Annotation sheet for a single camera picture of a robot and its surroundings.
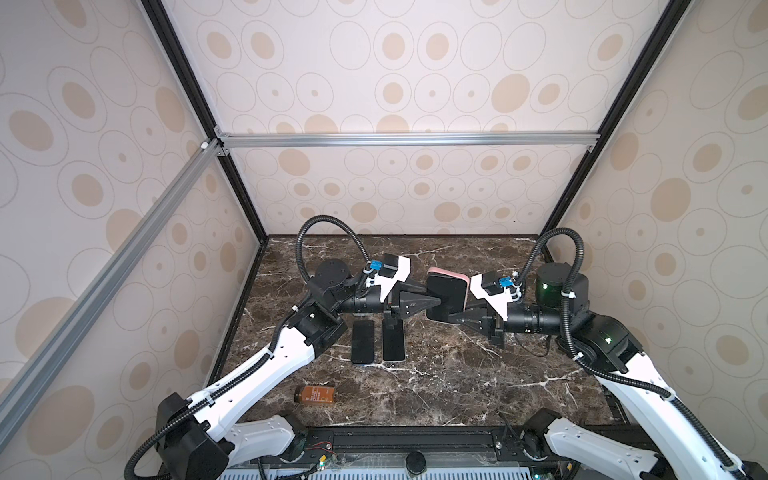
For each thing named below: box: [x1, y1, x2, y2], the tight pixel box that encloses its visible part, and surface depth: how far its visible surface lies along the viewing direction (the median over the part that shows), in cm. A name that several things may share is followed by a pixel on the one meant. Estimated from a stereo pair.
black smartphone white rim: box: [382, 319, 405, 361], surface depth 92 cm
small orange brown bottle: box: [294, 385, 335, 404], surface depth 80 cm
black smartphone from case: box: [351, 319, 375, 364], surface depth 92 cm
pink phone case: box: [427, 267, 470, 311], surface depth 51 cm
